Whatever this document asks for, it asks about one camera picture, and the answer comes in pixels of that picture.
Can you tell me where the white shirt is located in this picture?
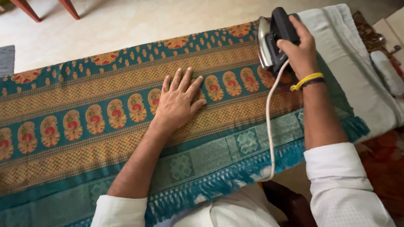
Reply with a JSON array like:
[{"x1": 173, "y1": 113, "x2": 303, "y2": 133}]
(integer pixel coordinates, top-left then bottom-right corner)
[{"x1": 91, "y1": 143, "x2": 396, "y2": 227}]

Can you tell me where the black thread wristband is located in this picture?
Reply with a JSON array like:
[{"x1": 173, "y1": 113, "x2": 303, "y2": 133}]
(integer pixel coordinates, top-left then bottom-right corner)
[{"x1": 300, "y1": 78, "x2": 326, "y2": 91}]

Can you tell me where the person's right hand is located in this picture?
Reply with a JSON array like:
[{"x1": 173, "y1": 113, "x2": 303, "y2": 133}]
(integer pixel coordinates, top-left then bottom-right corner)
[{"x1": 276, "y1": 15, "x2": 321, "y2": 81}]

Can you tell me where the yellow thread wristband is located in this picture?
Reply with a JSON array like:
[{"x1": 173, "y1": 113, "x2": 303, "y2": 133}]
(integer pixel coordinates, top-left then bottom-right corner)
[{"x1": 290, "y1": 73, "x2": 324, "y2": 92}]

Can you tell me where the white iron cord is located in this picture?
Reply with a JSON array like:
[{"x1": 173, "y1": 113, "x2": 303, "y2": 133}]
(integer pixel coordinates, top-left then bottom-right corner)
[{"x1": 260, "y1": 59, "x2": 290, "y2": 183}]

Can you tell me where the brown patterned cloth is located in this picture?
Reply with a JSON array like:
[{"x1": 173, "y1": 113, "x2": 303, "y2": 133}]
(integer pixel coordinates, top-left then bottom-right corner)
[{"x1": 352, "y1": 10, "x2": 404, "y2": 78}]

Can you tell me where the teal gold patterned saree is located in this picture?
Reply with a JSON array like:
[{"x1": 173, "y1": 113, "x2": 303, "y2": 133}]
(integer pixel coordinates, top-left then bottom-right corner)
[{"x1": 0, "y1": 14, "x2": 370, "y2": 227}]

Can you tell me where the grey floor mat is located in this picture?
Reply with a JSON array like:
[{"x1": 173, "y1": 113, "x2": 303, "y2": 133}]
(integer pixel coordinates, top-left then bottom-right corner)
[{"x1": 0, "y1": 45, "x2": 16, "y2": 78}]

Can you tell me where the red patterned cloth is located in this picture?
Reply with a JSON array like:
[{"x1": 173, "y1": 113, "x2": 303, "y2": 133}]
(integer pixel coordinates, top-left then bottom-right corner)
[{"x1": 355, "y1": 129, "x2": 404, "y2": 219}]

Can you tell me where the grey-white padded block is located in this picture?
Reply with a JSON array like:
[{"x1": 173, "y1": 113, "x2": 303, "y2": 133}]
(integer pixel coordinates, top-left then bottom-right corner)
[{"x1": 370, "y1": 50, "x2": 404, "y2": 98}]

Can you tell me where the black and silver clothes iron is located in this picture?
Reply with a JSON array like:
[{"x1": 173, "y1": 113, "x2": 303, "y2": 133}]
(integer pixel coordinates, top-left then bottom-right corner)
[{"x1": 255, "y1": 7, "x2": 301, "y2": 75}]

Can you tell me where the person's left hand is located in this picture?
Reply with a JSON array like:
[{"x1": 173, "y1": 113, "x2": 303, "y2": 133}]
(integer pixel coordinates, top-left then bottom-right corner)
[{"x1": 154, "y1": 67, "x2": 208, "y2": 128}]

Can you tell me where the beige cardboard box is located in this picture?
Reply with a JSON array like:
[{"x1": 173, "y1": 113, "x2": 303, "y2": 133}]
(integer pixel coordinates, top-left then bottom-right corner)
[{"x1": 372, "y1": 6, "x2": 404, "y2": 60}]

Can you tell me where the brown wooden furniture leg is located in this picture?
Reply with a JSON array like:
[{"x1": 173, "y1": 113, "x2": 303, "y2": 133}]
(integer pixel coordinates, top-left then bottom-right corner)
[
  {"x1": 10, "y1": 0, "x2": 42, "y2": 23},
  {"x1": 59, "y1": 0, "x2": 80, "y2": 20}
]

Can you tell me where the pale grey ironing blanket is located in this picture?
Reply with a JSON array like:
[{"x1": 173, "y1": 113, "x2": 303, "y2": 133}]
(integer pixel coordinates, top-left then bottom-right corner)
[{"x1": 297, "y1": 4, "x2": 404, "y2": 143}]

